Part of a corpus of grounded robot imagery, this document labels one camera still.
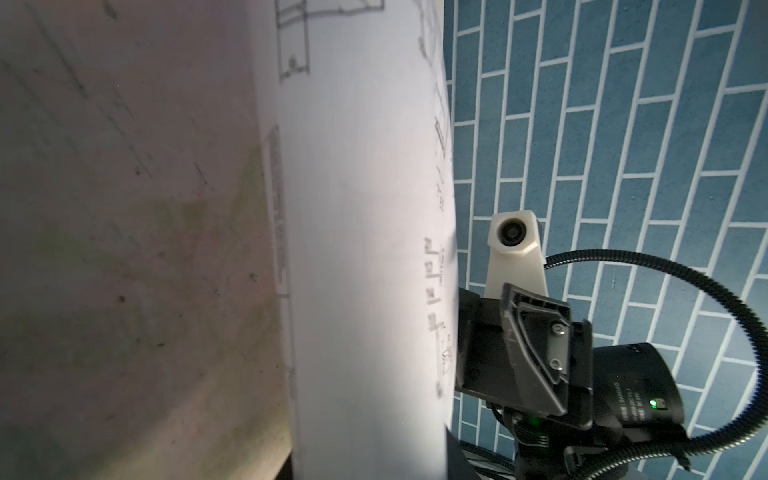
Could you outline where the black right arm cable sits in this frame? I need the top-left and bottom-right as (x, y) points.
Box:
(544, 248), (768, 480)

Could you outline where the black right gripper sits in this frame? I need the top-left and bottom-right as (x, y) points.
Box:
(456, 283), (687, 479)

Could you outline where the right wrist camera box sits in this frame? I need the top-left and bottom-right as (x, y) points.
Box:
(484, 210), (548, 300)

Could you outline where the white technical drawing sheet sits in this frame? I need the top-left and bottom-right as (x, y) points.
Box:
(248, 1), (458, 479)

